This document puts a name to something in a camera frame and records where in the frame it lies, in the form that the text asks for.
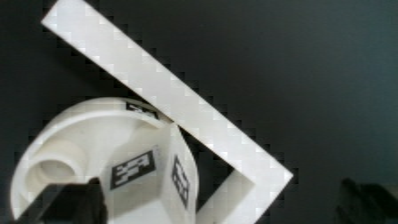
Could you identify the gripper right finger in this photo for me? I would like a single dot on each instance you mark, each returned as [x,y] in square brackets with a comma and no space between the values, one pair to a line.
[367,203]

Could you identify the white right fence bar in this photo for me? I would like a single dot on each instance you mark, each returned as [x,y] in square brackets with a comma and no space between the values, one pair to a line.
[260,177]

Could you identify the white stool leg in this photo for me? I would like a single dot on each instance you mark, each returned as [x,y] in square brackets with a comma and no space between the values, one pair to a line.
[150,179]

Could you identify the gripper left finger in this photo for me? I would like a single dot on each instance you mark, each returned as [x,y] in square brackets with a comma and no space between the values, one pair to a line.
[70,204]

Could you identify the white round stool seat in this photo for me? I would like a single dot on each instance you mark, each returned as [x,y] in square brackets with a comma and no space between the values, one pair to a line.
[70,151]

